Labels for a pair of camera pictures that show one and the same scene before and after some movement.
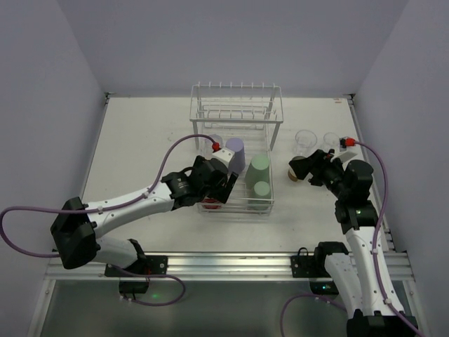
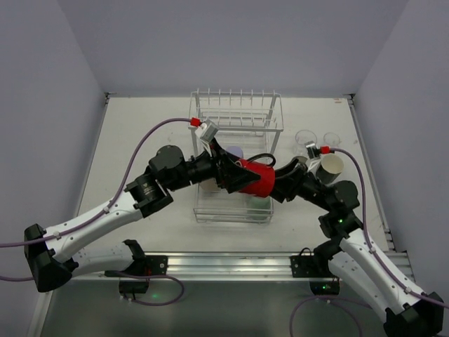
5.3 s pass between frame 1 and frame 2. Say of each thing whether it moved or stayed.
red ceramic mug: moved
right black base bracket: stayed
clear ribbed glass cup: stayed
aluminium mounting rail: stayed
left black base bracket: stayed
